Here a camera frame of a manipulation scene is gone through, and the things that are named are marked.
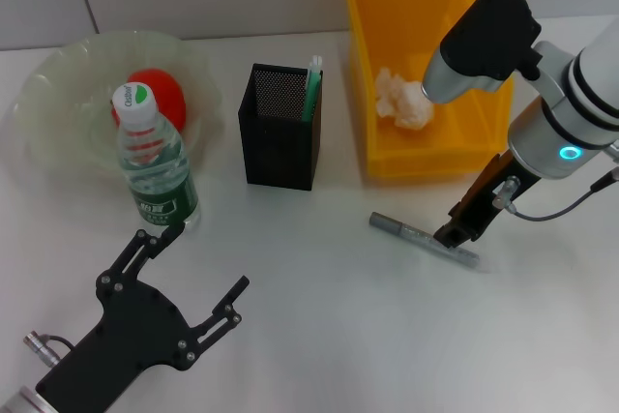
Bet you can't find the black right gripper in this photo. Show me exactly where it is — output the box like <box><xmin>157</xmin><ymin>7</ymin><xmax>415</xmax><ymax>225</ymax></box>
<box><xmin>432</xmin><ymin>150</ymin><xmax>541</xmax><ymax>251</ymax></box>

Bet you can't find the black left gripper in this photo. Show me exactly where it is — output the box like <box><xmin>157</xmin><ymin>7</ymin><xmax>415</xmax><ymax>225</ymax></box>
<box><xmin>35</xmin><ymin>221</ymin><xmax>251</xmax><ymax>413</ymax></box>

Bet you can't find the grey marker pen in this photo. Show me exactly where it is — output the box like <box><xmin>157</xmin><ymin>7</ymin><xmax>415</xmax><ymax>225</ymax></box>
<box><xmin>368</xmin><ymin>211</ymin><xmax>482</xmax><ymax>272</ymax></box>

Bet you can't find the clear green-label water bottle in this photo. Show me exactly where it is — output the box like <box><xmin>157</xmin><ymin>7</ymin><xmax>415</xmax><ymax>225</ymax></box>
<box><xmin>110</xmin><ymin>81</ymin><xmax>202</xmax><ymax>230</ymax></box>

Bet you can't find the white paper ball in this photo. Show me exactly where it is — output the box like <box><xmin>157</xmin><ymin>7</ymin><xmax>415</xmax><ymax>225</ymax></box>
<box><xmin>374</xmin><ymin>67</ymin><xmax>435</xmax><ymax>133</ymax></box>

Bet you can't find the red-orange fruit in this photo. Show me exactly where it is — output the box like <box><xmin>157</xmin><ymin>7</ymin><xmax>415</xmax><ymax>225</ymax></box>
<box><xmin>109</xmin><ymin>68</ymin><xmax>188</xmax><ymax>133</ymax></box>

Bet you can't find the mint green pen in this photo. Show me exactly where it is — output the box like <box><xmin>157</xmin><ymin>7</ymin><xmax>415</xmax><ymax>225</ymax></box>
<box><xmin>300</xmin><ymin>54</ymin><xmax>324</xmax><ymax>122</ymax></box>

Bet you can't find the black mesh pen holder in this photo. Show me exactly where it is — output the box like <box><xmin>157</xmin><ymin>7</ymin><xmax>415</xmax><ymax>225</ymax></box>
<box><xmin>236</xmin><ymin>62</ymin><xmax>324</xmax><ymax>192</ymax></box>

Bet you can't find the pale green glass fruit plate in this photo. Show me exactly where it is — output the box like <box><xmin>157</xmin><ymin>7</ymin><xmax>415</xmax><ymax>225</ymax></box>
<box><xmin>10</xmin><ymin>29</ymin><xmax>227</xmax><ymax>182</ymax></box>

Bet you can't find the silver right wrist connector plug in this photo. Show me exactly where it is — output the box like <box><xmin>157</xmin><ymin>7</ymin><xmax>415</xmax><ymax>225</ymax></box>
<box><xmin>491</xmin><ymin>175</ymin><xmax>522</xmax><ymax>212</ymax></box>

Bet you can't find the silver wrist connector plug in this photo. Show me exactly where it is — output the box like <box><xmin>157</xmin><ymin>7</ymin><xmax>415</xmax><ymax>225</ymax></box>
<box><xmin>22</xmin><ymin>330</ymin><xmax>63</xmax><ymax>367</ymax></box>
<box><xmin>491</xmin><ymin>175</ymin><xmax>522</xmax><ymax>212</ymax></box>

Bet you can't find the yellow plastic bin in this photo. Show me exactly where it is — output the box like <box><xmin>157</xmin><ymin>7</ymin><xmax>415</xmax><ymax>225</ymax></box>
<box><xmin>341</xmin><ymin>0</ymin><xmax>515</xmax><ymax>185</ymax></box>

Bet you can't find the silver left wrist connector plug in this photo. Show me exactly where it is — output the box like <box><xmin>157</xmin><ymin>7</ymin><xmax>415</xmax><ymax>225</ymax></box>
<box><xmin>22</xmin><ymin>330</ymin><xmax>63</xmax><ymax>367</ymax></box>

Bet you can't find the thin right gripper cable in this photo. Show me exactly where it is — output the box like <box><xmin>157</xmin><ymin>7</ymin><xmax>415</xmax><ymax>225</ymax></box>
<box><xmin>506</xmin><ymin>165</ymin><xmax>619</xmax><ymax>224</ymax></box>

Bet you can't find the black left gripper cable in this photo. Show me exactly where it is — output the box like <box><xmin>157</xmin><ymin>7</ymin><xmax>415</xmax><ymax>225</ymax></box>
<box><xmin>46</xmin><ymin>334</ymin><xmax>77</xmax><ymax>352</ymax></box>

